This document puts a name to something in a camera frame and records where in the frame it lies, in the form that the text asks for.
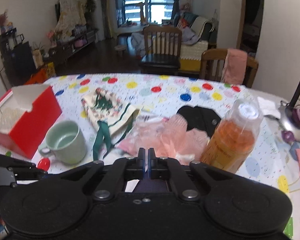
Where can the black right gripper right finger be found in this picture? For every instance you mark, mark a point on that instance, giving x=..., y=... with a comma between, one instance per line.
x=172, y=171

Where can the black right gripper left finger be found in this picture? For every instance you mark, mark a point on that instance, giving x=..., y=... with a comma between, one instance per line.
x=117, y=176

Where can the pink mesh bath pouf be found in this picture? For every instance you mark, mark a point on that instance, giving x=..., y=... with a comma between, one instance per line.
x=177, y=142

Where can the christmas print drawstring bag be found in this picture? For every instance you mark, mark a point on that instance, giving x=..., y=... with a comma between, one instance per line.
x=111, y=117

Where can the black fabric mask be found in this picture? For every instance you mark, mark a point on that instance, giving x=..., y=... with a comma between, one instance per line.
x=203, y=119

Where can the balloon print tablecloth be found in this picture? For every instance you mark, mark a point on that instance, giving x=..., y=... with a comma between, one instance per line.
x=158, y=98

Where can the pale green ceramic mug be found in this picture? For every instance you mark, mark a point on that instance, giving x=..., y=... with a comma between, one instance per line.
x=65, y=141

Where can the orange drink bottle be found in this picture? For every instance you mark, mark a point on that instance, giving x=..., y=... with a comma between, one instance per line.
x=234, y=137

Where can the red cardboard box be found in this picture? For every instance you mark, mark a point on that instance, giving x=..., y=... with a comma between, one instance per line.
x=26, y=114

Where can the wooden chair dark seat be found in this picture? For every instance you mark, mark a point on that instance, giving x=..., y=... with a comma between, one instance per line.
x=162, y=50

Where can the wooden chair with towel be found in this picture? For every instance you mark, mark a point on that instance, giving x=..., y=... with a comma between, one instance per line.
x=212, y=63

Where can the small round stool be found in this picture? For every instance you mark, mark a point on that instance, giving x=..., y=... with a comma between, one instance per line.
x=120, y=50

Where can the pink towel on chair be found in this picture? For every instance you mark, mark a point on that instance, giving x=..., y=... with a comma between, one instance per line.
x=234, y=67

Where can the sofa with cream cover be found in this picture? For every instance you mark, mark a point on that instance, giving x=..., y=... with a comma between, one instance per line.
x=199, y=34

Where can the dark tv cabinet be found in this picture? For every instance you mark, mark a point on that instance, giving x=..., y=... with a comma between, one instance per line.
x=18, y=60

